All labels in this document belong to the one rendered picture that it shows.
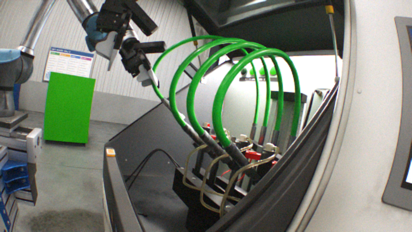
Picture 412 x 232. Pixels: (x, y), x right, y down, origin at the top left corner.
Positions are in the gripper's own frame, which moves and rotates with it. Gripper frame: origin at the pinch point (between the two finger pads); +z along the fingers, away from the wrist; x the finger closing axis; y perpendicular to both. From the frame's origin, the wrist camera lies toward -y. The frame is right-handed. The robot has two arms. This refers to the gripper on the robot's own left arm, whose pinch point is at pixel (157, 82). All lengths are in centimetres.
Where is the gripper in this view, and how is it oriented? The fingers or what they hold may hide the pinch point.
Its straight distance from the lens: 63.3
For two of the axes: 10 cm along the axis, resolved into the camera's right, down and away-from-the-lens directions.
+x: -0.3, -1.8, -9.8
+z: 5.3, 8.3, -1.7
